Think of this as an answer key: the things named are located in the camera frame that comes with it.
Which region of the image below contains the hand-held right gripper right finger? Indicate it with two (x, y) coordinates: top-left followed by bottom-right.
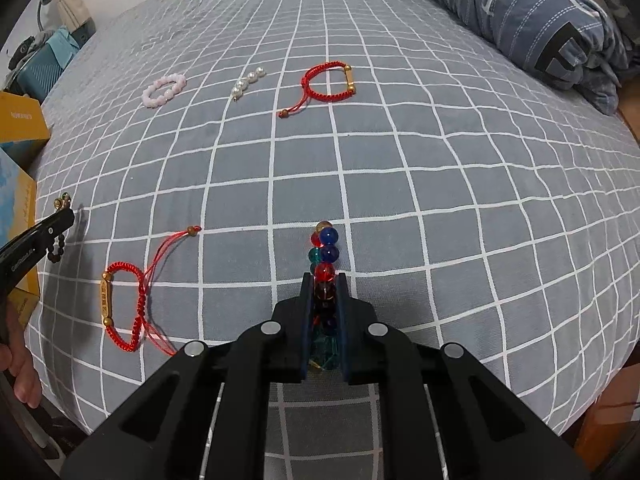
(335, 274), (601, 480)

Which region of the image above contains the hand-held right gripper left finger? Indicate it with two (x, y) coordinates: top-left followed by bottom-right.
(62, 272), (314, 480)

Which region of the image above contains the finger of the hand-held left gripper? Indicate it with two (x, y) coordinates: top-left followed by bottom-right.
(0, 207), (76, 287)

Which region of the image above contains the brown bead bracelet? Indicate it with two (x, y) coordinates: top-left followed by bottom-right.
(42, 191), (74, 266)

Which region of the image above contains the multicoloured glass bead bracelet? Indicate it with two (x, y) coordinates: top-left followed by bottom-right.
(305, 220), (343, 373)

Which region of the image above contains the red cord bracelet gold tube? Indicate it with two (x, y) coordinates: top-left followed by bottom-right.
(278, 62), (358, 120)
(101, 225), (202, 357)

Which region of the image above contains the blue yellow cardboard box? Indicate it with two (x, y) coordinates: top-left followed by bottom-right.
(0, 90), (52, 321)

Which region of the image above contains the pink bead bracelet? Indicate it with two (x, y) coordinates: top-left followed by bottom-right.
(141, 73), (188, 109)

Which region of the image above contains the white pearl string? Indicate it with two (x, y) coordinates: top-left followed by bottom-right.
(230, 66), (266, 104)

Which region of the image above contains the person's left hand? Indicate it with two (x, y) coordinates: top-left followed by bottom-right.
(0, 305), (42, 409)

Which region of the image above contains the teal suitcase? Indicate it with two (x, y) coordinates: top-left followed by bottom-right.
(5, 27), (83, 101)

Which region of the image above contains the blue grey folded quilt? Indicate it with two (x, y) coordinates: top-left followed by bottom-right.
(385, 0), (626, 116)

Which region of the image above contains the dark camouflage cloth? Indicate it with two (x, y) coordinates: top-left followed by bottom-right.
(547, 0), (640, 68)

